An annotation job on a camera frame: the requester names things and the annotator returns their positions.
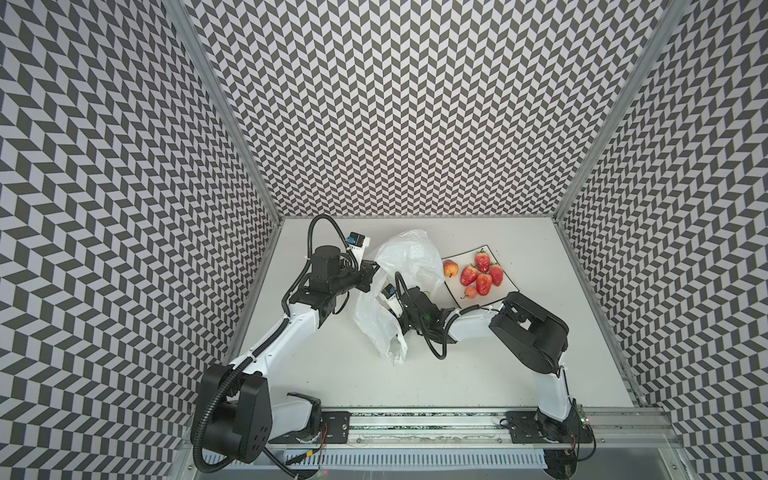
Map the small red fake fruit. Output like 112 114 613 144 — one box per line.
443 259 459 278

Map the white plastic bag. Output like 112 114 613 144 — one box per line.
352 229 443 365

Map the dark red fake fruit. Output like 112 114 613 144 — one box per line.
488 263 505 286

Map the white vented strip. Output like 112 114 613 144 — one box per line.
203 449 548 472

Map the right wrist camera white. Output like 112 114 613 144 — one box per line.
380 283 402 318

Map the fake peach with leaf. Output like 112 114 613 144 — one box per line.
462 285 478 299

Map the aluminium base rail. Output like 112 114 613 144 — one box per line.
185 406 685 451

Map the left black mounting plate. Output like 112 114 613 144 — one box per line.
269 410 351 445

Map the black mounting plate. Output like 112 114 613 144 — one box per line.
499 409 595 446
269 410 351 445

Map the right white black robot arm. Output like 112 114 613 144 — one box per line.
381 273 596 451

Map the red fake strawberry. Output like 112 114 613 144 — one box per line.
460 265 480 286
475 273 494 296

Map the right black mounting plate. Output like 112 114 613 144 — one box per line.
499 409 595 446

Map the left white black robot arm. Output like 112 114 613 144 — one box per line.
190 214 379 479

